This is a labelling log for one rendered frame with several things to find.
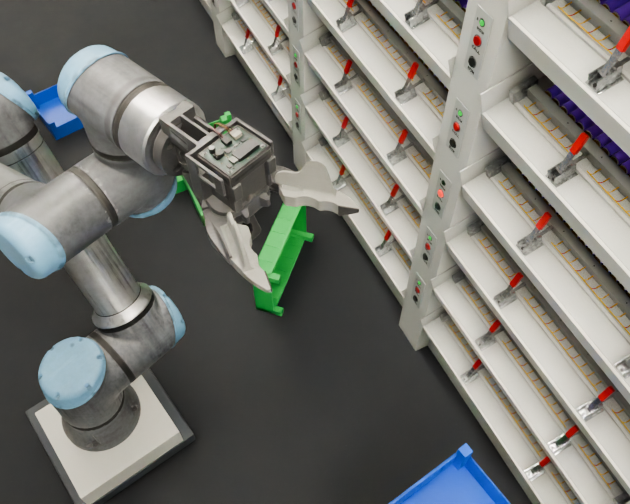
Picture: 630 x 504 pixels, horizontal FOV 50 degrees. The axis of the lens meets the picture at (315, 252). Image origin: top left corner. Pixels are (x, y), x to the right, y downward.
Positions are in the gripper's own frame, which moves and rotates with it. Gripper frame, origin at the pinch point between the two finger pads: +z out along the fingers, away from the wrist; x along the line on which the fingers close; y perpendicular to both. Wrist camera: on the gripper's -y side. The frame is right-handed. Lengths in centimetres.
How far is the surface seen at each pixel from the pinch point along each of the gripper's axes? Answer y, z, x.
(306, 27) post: -55, -77, 80
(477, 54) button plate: -17, -15, 56
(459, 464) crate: -68, 18, 17
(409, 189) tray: -65, -27, 61
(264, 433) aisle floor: -119, -29, 9
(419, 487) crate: -70, 15, 10
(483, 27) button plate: -12, -15, 56
